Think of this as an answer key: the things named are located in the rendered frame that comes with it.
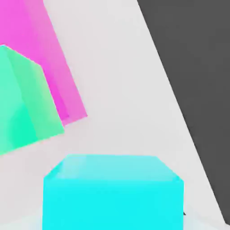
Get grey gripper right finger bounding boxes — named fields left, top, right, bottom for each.
left=183, top=211, right=226, bottom=230

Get large magenta box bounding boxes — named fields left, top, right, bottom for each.
left=0, top=0, right=88, bottom=127

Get large green box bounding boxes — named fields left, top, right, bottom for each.
left=0, top=44, right=65, bottom=156

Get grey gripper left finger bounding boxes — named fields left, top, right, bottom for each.
left=11, top=206, right=44, bottom=230

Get small cyan cube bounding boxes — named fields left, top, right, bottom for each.
left=42, top=154, right=185, bottom=230

